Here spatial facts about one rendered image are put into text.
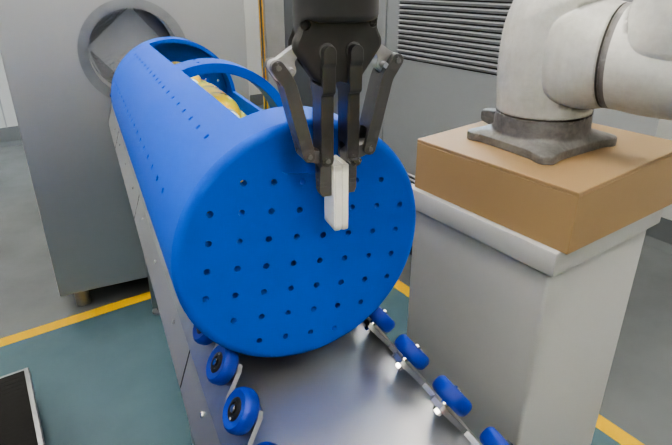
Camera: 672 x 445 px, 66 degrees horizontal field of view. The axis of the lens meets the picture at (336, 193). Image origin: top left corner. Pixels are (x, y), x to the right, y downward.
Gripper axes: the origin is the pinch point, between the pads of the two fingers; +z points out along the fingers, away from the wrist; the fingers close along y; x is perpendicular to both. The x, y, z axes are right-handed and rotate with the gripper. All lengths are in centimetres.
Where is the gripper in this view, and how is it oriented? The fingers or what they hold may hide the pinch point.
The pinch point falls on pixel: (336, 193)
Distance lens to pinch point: 51.5
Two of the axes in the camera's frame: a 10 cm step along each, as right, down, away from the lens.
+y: 9.3, -1.5, 3.4
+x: -3.7, -3.6, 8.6
